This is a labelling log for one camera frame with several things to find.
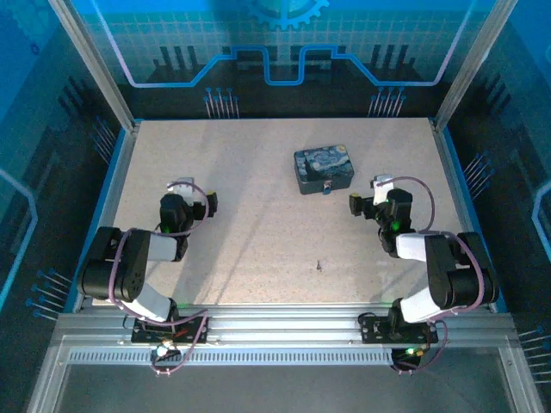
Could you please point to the small blue padlock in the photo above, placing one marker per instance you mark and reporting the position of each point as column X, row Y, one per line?
column 327, row 188

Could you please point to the starry night print tin box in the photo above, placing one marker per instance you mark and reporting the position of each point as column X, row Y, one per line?
column 323, row 165

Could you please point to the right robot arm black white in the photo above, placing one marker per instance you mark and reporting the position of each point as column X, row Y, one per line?
column 456, row 271

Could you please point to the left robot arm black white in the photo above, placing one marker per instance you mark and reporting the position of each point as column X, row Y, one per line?
column 129, row 266

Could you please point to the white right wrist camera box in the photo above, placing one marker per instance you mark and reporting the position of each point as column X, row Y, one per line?
column 381, row 189

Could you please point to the aluminium table side rail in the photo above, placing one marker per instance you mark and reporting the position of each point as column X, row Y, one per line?
column 109, row 206
column 462, row 206

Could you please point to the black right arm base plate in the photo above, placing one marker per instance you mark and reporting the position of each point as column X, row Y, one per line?
column 374, row 329

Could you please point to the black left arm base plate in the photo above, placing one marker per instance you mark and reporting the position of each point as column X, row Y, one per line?
column 146, row 333

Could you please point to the aluminium mounting rail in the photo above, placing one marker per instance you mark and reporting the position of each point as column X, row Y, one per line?
column 280, row 322

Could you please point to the aluminium frame post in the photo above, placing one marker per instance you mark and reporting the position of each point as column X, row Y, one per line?
column 471, row 64
column 92, row 64

